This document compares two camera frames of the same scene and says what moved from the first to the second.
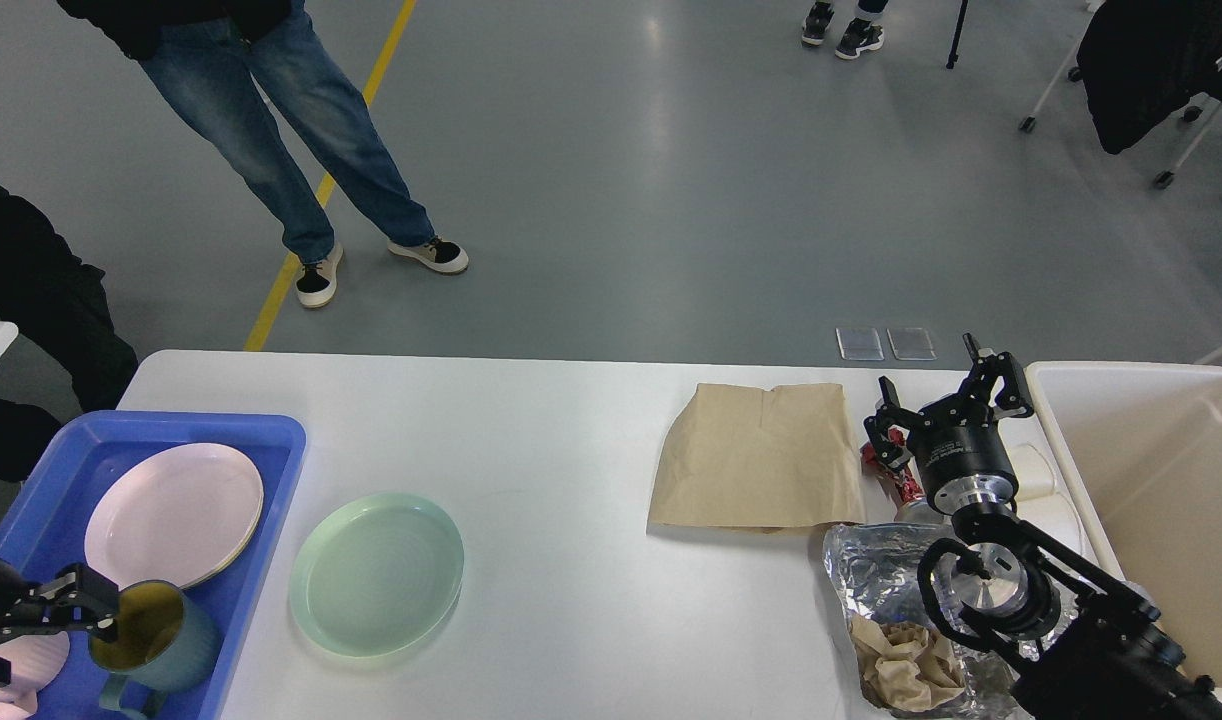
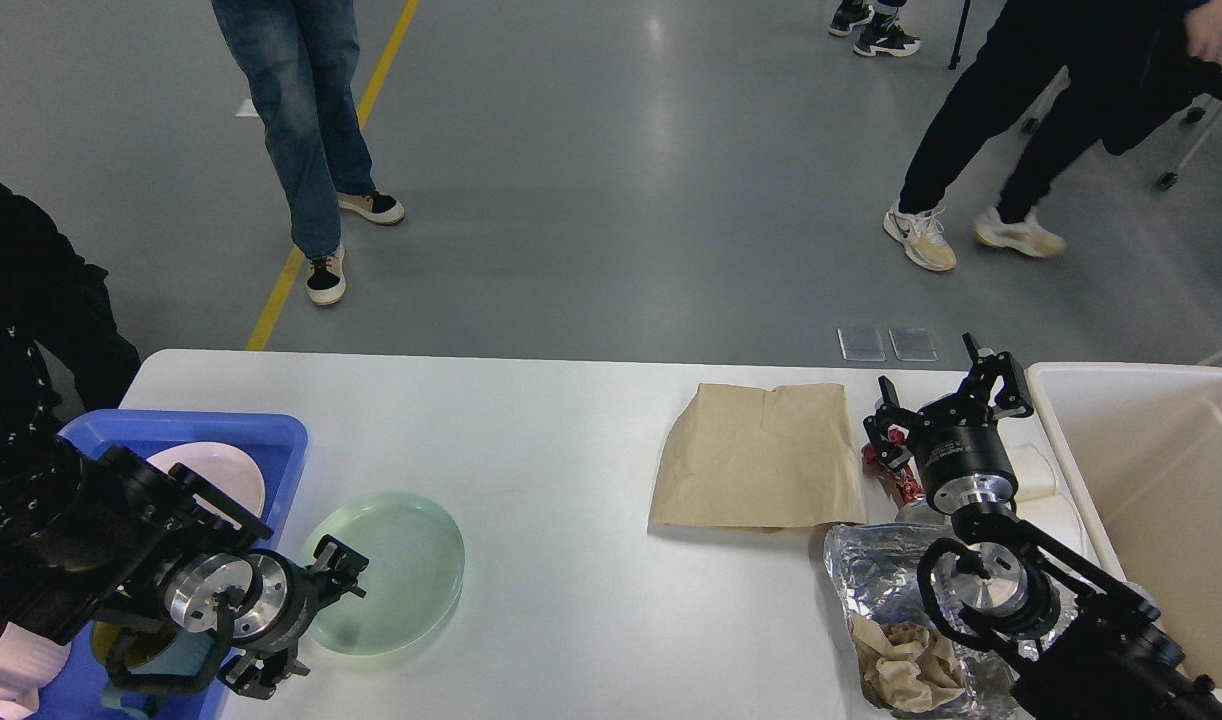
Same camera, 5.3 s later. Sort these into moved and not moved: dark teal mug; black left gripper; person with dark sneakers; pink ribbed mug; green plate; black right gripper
Moved: person with dark sneakers; black left gripper
Not moved: green plate; black right gripper; dark teal mug; pink ribbed mug
